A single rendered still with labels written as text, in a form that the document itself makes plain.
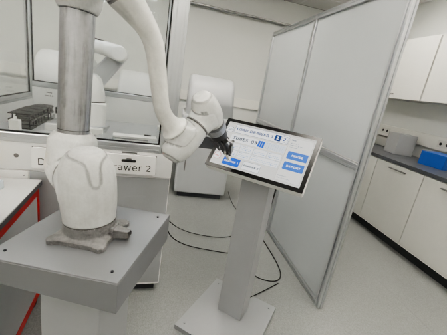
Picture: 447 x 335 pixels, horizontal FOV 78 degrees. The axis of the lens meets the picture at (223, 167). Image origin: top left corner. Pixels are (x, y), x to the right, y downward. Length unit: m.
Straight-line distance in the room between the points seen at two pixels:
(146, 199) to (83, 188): 0.88
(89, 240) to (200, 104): 0.57
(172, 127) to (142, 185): 0.73
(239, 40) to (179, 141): 4.02
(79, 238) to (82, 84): 0.48
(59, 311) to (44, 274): 0.22
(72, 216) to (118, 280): 0.23
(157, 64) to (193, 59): 3.83
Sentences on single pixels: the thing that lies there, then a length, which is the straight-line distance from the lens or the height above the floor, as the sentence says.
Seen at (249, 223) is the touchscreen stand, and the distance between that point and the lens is 1.55.
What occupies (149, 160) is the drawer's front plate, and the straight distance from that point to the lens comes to 1.59.
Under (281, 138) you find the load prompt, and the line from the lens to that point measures 1.44.
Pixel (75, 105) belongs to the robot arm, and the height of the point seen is 1.23.
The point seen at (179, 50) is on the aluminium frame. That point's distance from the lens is 1.56.
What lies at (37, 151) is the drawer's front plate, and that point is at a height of 0.91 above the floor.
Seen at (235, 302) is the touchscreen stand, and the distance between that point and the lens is 1.84.
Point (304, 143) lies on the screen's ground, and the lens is 1.42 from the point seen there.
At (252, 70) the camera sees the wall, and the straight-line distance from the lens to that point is 4.95.
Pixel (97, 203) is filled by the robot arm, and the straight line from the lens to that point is 0.87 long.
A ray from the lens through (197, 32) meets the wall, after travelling 4.81.
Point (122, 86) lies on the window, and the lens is 1.56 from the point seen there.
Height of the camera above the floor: 1.36
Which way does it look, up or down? 16 degrees down
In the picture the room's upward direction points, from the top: 9 degrees clockwise
